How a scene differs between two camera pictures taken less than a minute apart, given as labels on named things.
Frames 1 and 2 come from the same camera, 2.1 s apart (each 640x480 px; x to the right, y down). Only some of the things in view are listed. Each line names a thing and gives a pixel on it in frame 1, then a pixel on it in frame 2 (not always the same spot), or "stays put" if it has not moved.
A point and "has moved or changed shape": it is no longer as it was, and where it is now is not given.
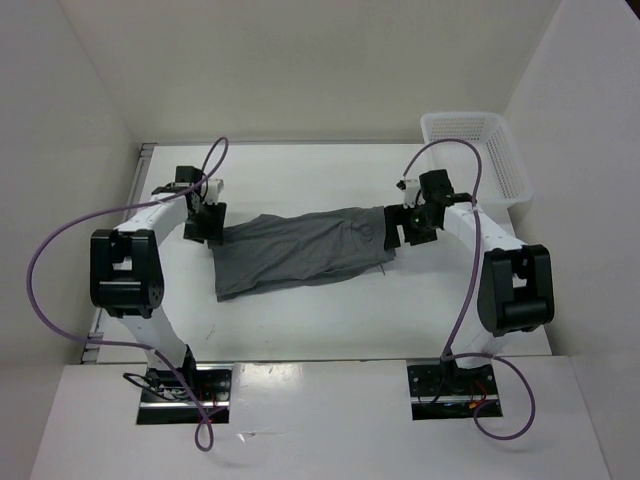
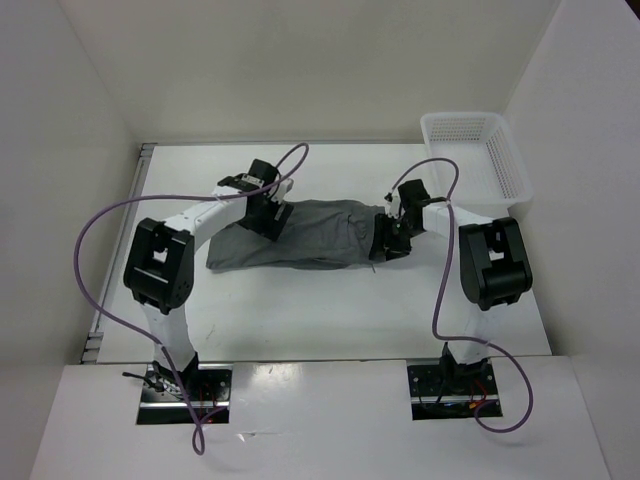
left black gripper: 214,231 → 271,228
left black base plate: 166,399 stays put
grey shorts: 270,251 has moved or changed shape
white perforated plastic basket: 480,155 stays put
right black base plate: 446,392 stays put
